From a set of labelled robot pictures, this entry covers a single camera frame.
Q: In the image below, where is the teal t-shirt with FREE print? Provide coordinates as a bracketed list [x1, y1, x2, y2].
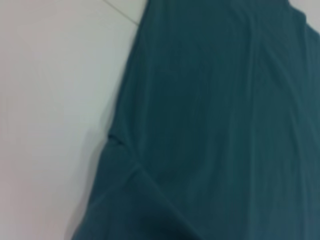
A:
[71, 0, 320, 240]

